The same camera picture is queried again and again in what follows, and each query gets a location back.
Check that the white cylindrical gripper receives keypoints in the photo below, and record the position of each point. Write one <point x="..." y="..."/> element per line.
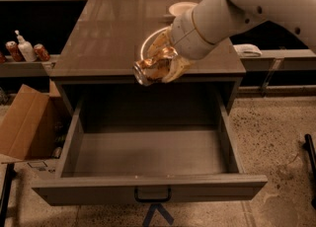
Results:
<point x="182" y="29"/>

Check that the crushed orange soda can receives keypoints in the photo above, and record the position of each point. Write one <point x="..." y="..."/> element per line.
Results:
<point x="155" y="68"/>

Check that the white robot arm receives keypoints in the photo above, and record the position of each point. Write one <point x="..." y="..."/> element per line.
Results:
<point x="239" y="16"/>

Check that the grey cabinet with counter top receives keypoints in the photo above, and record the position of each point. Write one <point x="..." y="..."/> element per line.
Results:
<point x="105" y="42"/>

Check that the open grey top drawer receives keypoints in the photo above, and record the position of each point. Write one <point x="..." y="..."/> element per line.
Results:
<point x="145" y="138"/>

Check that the red soda can right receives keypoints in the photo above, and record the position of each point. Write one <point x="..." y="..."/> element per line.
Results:
<point x="41" y="52"/>

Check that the red soda can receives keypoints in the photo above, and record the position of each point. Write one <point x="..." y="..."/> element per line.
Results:
<point x="12" y="47"/>
<point x="41" y="52"/>

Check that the red soda can left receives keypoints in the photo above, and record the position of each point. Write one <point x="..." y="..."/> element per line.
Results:
<point x="12" y="47"/>

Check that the white paper bowl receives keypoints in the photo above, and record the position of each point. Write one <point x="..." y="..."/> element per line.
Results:
<point x="179" y="8"/>

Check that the folded white cloth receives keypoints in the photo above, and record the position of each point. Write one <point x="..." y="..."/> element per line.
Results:
<point x="247" y="50"/>

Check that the grey side shelf right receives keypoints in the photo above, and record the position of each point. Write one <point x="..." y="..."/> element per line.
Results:
<point x="281" y="60"/>

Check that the grey side shelf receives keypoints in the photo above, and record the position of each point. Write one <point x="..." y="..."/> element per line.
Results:
<point x="13" y="69"/>
<point x="281" y="60"/>

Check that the white pump bottle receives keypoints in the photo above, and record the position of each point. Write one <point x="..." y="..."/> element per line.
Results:
<point x="26" y="48"/>

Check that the brown cardboard box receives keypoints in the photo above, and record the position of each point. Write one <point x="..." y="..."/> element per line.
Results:
<point x="32" y="122"/>

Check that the grey side shelf left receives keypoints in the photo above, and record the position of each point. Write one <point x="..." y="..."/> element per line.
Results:
<point x="13" y="69"/>

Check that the black pole at right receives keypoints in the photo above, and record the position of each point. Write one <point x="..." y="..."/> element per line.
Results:
<point x="308" y="146"/>

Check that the black pole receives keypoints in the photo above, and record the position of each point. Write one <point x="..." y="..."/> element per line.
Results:
<point x="308" y="146"/>
<point x="5" y="194"/>

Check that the black pole at left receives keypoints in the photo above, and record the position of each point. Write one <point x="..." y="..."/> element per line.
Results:
<point x="5" y="194"/>

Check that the black drawer handle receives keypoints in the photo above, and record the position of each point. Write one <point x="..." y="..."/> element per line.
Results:
<point x="152" y="195"/>

